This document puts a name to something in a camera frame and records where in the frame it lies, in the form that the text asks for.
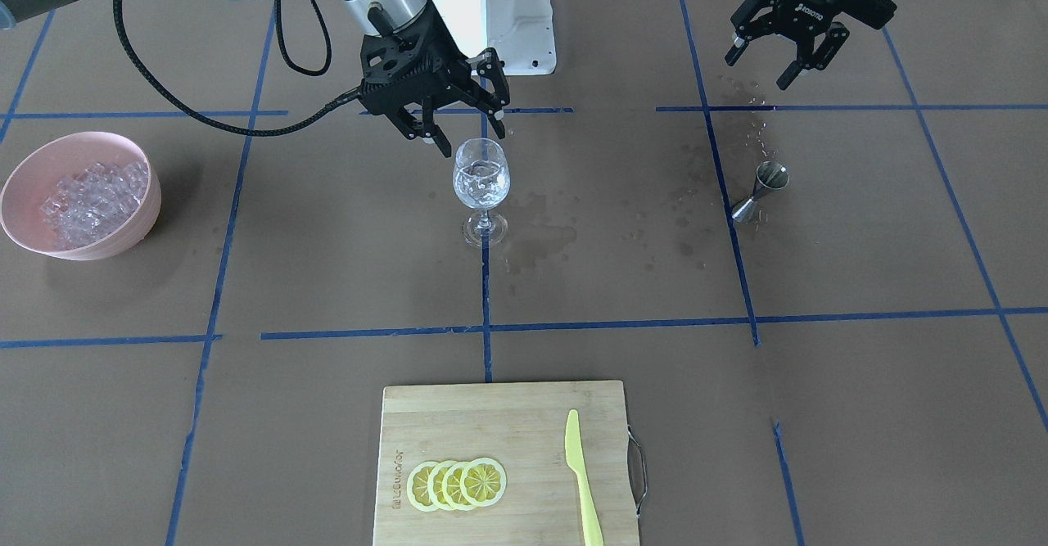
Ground yellow plastic knife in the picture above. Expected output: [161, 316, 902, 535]
[562, 408, 605, 545]

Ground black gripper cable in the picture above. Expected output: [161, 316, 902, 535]
[113, 0, 365, 138]

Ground wooden cutting board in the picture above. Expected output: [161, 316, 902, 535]
[372, 381, 640, 545]

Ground clear wine glass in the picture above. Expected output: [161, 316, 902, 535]
[453, 138, 512, 248]

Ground steel cocktail jigger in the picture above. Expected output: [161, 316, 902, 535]
[730, 160, 789, 223]

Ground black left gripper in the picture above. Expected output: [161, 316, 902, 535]
[724, 0, 897, 90]

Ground lemon slices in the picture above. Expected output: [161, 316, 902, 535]
[405, 457, 508, 512]

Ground pink bowl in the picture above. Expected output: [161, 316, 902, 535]
[2, 131, 162, 261]

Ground clear ice cubes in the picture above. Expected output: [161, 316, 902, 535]
[38, 160, 150, 250]

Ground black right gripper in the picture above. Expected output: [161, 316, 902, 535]
[359, 7, 512, 159]

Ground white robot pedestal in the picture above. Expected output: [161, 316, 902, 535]
[432, 0, 558, 77]

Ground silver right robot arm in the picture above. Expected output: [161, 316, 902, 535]
[1, 0, 512, 157]

